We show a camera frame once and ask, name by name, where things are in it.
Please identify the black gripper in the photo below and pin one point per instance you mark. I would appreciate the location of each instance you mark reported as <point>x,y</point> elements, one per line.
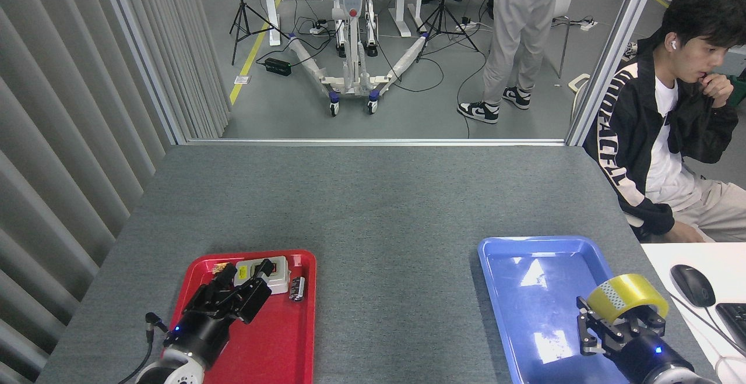
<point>204,334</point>
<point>647,352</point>

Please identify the yellow tape roll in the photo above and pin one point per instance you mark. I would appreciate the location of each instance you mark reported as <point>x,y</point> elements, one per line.
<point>626,291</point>

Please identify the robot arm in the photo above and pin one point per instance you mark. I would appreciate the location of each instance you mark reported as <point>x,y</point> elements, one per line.
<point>679,375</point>

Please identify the seated person's right hand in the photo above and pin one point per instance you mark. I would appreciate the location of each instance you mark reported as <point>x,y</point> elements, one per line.
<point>690,233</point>

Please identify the seated person's left hand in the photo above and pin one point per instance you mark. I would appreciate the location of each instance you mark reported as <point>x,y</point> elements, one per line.
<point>717,90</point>

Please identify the black push button orange cap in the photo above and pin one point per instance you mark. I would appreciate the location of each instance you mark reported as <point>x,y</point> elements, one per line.
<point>220,267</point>

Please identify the red plastic tray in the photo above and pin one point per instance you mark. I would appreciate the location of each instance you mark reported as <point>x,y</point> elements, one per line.
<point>268,343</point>

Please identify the small black silver component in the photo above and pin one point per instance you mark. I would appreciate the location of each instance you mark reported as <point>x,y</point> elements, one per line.
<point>297,288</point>

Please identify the black computer mouse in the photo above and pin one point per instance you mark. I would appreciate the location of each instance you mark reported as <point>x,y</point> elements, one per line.
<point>692,285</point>

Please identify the blue plastic tray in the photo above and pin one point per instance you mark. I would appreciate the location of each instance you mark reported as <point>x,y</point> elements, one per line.
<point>542,279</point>

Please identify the black keyboard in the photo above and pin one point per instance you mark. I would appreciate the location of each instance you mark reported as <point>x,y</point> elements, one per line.
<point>735,321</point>

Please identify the seated person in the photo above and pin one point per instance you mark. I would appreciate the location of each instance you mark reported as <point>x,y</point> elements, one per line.
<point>632,139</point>

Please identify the black power adapter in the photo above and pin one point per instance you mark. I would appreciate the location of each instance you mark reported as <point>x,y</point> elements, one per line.
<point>277,67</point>

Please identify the green bin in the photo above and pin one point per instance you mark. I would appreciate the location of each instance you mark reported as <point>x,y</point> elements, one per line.
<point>739,90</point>

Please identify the white stand on wheels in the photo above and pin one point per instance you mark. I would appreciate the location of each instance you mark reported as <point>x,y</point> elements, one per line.
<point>349,23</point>

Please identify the white power strip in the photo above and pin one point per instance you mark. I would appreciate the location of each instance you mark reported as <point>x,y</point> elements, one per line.
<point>588,24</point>

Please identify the standing person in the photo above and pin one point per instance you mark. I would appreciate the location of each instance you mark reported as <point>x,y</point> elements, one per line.
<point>518,28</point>

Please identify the grey two-button switch box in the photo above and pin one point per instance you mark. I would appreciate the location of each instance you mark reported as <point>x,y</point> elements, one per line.
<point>281,272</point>

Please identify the silver frame rail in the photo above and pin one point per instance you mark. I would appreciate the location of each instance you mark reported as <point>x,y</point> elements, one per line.
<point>379,141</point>

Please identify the silver frame post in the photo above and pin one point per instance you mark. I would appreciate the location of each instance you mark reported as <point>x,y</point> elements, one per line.
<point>143,52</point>
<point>615,52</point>

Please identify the black camera tripod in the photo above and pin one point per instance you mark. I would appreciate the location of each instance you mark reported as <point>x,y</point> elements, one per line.
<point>242,14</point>
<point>442,11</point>

